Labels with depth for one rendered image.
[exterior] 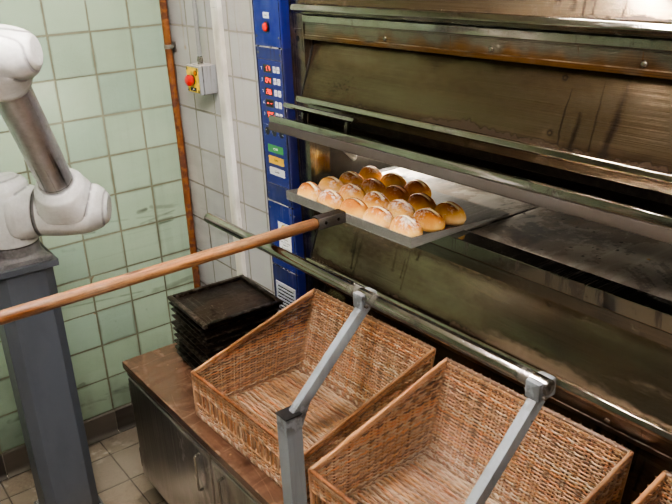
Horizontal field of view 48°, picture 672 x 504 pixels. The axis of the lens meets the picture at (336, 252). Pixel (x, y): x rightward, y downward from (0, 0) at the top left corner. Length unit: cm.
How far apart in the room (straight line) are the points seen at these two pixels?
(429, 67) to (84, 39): 145
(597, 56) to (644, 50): 10
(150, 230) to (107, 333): 46
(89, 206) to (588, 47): 150
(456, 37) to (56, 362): 165
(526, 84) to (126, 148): 177
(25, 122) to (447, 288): 119
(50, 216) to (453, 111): 124
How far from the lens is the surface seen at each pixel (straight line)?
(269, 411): 234
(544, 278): 179
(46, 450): 283
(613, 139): 159
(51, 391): 273
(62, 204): 237
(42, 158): 227
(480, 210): 214
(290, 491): 176
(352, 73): 215
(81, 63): 296
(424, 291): 209
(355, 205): 206
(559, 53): 166
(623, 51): 157
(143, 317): 329
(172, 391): 252
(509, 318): 190
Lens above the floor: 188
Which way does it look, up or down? 22 degrees down
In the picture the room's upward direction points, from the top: 3 degrees counter-clockwise
